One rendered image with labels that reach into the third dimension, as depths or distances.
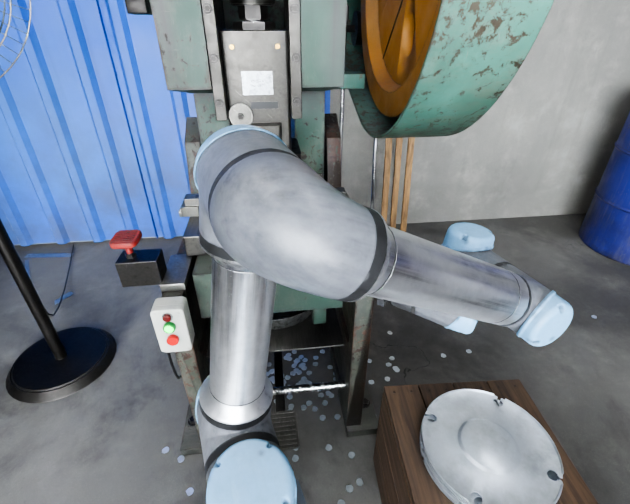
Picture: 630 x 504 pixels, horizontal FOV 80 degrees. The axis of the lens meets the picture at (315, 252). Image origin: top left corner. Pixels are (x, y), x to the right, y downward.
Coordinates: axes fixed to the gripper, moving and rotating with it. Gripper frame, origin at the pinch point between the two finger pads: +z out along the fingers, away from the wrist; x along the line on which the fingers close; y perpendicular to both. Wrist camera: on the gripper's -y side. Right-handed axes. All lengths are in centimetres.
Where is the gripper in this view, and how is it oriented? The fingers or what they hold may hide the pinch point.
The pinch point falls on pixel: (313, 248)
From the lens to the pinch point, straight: 82.4
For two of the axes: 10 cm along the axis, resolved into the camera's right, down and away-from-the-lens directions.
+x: -0.5, 8.3, 5.5
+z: -8.5, -3.2, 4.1
